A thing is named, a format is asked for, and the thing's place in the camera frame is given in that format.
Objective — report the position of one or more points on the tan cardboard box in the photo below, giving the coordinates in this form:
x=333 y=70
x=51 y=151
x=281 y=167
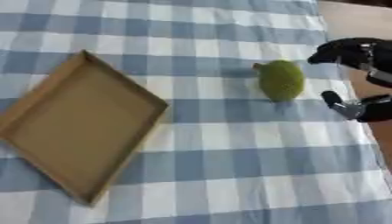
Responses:
x=81 y=128

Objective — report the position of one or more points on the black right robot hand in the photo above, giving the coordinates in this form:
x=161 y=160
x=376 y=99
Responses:
x=352 y=52

